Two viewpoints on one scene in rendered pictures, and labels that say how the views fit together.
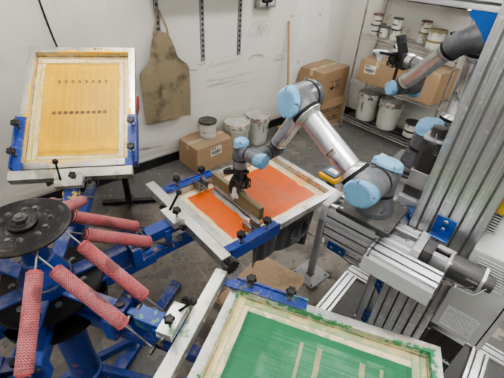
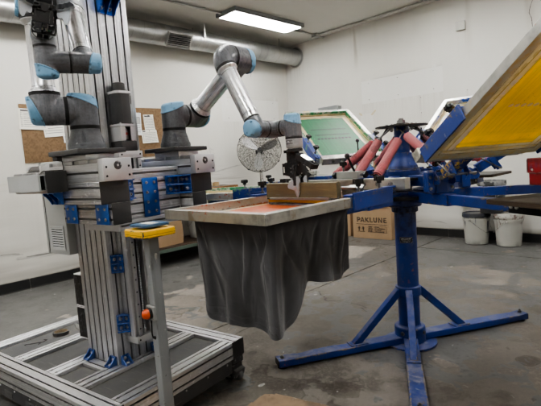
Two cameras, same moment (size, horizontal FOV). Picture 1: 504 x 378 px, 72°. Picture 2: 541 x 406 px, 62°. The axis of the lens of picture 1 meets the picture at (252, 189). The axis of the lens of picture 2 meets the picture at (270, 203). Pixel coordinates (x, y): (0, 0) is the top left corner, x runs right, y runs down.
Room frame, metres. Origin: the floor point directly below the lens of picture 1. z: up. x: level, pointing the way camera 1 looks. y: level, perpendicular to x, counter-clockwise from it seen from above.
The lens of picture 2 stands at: (3.45, -0.13, 1.16)
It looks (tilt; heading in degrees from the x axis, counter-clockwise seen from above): 5 degrees down; 178
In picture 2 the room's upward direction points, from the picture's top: 4 degrees counter-clockwise
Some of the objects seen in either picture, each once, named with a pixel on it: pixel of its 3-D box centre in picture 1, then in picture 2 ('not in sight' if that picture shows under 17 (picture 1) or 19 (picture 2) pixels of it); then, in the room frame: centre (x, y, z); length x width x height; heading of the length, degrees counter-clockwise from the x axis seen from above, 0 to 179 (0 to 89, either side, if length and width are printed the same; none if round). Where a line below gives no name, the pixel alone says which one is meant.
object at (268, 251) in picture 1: (280, 231); not in sight; (1.47, -0.18, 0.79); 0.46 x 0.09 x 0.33; 133
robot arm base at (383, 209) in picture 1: (376, 198); (175, 138); (1.14, -0.51, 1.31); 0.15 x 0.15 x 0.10
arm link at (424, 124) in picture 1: (427, 133); (80, 109); (1.53, -0.82, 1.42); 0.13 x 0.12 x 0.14; 116
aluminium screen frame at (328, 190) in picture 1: (253, 193); (282, 204); (1.57, -0.01, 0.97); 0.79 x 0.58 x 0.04; 133
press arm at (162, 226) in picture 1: (162, 229); not in sight; (1.18, 0.40, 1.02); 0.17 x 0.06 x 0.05; 133
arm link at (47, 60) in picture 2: (412, 85); (51, 62); (1.81, -0.80, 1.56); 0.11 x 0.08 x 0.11; 116
